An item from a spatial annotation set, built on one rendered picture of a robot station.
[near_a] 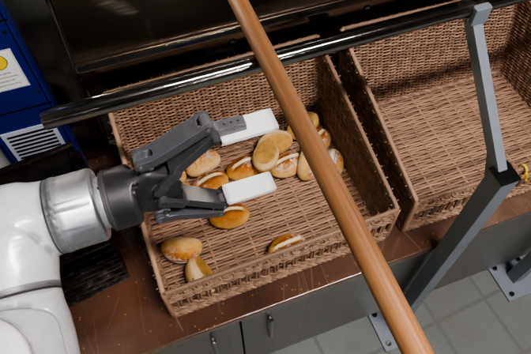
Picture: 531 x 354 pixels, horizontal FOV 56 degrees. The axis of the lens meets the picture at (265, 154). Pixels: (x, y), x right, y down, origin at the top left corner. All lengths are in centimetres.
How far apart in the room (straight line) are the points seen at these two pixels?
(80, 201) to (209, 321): 67
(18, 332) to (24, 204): 14
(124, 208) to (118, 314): 67
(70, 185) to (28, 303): 13
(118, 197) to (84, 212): 4
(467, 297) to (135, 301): 118
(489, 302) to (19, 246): 165
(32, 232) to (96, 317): 67
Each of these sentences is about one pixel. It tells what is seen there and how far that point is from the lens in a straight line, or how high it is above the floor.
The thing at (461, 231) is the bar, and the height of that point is 74.
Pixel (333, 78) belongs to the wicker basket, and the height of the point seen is 81.
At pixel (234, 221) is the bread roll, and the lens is 123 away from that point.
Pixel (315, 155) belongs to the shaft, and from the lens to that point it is 63.
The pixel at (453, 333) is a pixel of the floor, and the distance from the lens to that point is 189.
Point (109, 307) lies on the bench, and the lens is 125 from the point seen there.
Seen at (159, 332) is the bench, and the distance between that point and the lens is 120.
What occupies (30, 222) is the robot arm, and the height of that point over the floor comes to 124.
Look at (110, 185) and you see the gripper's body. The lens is 59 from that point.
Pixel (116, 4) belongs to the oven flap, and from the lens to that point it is 112.
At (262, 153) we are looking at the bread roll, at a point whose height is 67.
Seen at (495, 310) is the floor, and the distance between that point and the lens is 197.
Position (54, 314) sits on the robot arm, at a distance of 59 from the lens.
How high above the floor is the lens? 172
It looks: 55 degrees down
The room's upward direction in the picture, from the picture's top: straight up
